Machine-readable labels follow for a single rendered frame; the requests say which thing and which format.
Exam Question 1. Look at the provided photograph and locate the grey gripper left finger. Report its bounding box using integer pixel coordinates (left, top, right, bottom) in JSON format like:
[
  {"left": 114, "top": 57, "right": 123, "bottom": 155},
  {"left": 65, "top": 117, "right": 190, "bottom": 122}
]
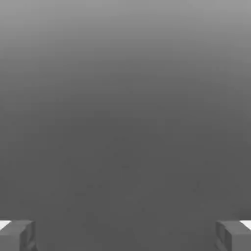
[{"left": 0, "top": 220, "right": 37, "bottom": 251}]

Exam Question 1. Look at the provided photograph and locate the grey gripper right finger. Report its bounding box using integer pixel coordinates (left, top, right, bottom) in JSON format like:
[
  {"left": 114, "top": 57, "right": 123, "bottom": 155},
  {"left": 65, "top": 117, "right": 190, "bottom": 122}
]
[{"left": 215, "top": 220, "right": 251, "bottom": 251}]

